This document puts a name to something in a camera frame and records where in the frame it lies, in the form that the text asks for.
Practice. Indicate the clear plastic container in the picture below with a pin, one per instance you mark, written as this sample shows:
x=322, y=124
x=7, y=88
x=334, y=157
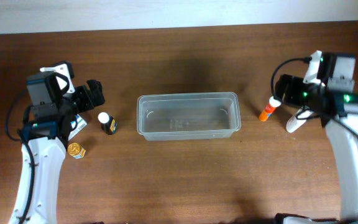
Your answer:
x=188, y=116

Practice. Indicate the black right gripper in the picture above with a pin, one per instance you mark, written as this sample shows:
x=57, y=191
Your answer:
x=286, y=93

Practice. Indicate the dark bottle white cap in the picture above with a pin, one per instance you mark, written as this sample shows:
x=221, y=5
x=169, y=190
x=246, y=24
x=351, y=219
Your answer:
x=108, y=123

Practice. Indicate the orange tube white cap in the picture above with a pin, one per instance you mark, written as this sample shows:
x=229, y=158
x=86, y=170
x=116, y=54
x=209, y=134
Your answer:
x=272, y=105

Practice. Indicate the white Panadol box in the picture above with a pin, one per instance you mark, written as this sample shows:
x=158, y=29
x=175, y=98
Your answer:
x=78, y=124

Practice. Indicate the gold lid small jar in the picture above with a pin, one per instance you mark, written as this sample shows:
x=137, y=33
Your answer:
x=76, y=150

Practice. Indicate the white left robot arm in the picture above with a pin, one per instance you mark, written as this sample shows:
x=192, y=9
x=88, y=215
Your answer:
x=42, y=160

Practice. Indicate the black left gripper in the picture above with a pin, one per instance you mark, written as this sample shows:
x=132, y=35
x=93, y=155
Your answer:
x=84, y=97

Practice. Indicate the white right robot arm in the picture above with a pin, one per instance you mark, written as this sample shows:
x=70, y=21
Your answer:
x=331, y=99

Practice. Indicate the white calamine lotion bottle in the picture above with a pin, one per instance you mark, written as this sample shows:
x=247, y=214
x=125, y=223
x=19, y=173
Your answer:
x=297, y=120

